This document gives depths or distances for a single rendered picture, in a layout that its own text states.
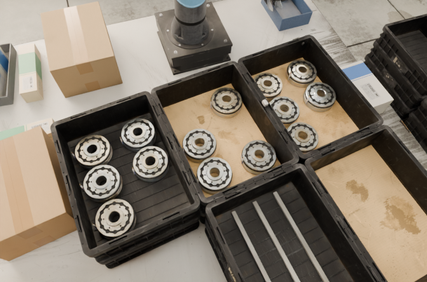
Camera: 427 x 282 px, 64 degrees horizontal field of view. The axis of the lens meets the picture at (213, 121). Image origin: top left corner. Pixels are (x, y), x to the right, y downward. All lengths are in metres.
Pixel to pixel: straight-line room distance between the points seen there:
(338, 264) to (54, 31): 1.21
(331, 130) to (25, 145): 0.95
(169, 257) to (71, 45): 0.80
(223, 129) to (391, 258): 0.59
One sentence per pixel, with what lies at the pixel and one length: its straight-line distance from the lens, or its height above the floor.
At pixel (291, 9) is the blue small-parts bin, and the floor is 0.70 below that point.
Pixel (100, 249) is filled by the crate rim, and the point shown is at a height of 0.93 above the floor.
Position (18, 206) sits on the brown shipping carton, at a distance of 1.08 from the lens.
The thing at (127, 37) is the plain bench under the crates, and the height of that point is 0.70.
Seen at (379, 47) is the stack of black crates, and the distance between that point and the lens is 2.02.
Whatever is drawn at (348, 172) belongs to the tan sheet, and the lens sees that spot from 1.12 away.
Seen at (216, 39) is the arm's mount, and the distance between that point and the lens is 1.38.
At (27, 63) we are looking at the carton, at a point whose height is 0.76.
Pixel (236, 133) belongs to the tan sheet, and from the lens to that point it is 1.09.
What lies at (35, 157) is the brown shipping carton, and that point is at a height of 0.86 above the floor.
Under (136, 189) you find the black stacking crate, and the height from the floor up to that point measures 0.83.
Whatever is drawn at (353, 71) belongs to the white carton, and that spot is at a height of 0.79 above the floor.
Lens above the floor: 1.78
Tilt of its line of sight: 59 degrees down
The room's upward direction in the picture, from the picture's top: 4 degrees clockwise
